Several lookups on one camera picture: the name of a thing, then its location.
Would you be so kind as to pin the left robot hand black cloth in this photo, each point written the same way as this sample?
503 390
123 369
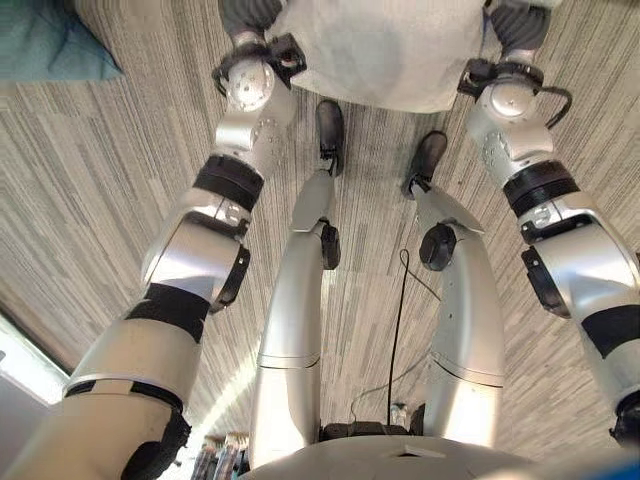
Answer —
247 15

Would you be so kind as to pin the right robot hand black cloth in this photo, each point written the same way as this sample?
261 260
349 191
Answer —
520 25

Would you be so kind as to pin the white square cushion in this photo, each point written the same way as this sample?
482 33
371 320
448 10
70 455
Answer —
385 50

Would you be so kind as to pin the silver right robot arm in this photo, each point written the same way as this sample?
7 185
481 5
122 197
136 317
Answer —
585 260

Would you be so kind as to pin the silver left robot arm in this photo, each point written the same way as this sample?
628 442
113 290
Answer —
150 350

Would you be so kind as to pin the dark left robot foot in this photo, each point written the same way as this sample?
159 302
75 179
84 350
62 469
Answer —
330 130

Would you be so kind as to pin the dark robot foot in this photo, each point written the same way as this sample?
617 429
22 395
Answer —
429 155
330 130

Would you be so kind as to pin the dark right robot foot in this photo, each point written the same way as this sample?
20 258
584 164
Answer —
429 155

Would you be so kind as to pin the teal cushion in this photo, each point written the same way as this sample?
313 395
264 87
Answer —
50 40

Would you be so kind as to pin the silver right robot leg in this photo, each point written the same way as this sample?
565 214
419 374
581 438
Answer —
465 325

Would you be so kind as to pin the silver robot leg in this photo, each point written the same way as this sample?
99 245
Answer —
290 320
465 325

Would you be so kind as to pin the silver left robot leg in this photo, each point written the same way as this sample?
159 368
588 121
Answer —
290 320

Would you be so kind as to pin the silver robot torso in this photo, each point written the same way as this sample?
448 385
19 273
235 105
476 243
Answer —
400 460

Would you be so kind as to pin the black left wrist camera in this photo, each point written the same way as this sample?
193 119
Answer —
287 57

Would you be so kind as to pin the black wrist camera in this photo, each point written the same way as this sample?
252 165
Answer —
475 77
287 57

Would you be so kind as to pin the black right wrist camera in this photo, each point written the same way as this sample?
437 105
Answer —
475 77

